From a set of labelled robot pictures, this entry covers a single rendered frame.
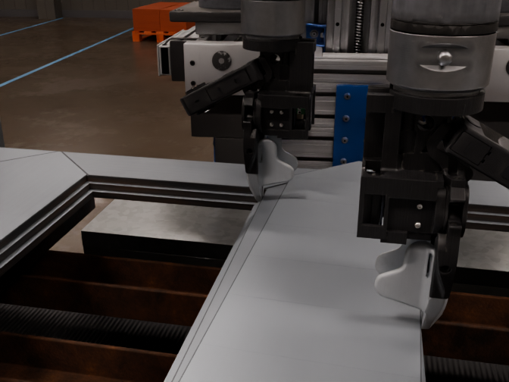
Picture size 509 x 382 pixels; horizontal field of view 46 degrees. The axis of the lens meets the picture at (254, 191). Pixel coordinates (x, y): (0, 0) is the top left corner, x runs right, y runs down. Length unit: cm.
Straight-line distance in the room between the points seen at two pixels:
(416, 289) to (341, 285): 10
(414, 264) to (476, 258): 54
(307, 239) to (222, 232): 40
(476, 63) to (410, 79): 4
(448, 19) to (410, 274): 21
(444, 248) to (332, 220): 28
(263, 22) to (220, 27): 48
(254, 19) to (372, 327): 36
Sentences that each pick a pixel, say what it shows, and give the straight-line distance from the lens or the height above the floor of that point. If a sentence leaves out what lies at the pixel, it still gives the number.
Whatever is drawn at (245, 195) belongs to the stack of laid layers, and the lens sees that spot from 82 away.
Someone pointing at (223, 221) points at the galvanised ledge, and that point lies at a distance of 111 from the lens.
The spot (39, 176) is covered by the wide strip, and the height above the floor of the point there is 84.
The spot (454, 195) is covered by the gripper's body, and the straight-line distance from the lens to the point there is 47.
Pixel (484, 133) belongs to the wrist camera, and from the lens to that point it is 48.
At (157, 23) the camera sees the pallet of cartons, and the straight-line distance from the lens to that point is 800.
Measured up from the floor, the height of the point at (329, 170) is 84.
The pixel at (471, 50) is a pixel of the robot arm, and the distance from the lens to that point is 45.
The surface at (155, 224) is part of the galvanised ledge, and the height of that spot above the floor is 68.
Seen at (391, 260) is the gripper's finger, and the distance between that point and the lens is 55.
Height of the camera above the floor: 115
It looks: 22 degrees down
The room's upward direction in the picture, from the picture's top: straight up
